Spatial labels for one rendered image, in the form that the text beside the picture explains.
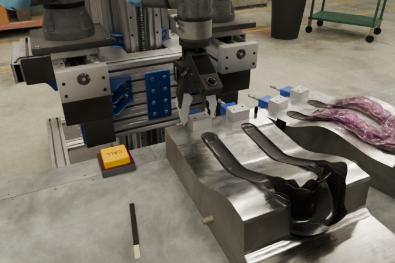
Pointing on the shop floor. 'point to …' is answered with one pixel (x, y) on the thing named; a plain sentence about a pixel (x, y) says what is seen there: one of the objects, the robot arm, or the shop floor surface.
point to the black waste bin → (287, 12)
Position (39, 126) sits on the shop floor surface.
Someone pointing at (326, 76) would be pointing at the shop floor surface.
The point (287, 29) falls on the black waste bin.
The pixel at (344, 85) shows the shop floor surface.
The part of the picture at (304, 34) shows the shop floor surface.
